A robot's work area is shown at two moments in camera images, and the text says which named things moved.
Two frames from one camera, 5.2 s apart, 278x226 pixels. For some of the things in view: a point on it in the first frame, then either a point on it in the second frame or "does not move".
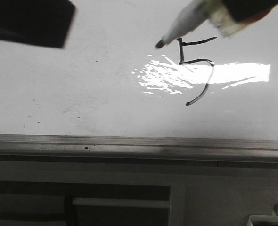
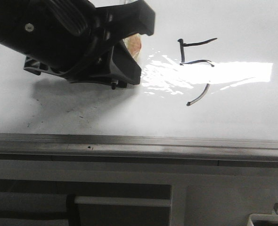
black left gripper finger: (245, 11) -> (118, 22)
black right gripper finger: (43, 22) -> (124, 65)
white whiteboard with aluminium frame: (111, 95) does not move
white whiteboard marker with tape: (200, 13) -> (134, 42)
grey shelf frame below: (12, 203) does not move
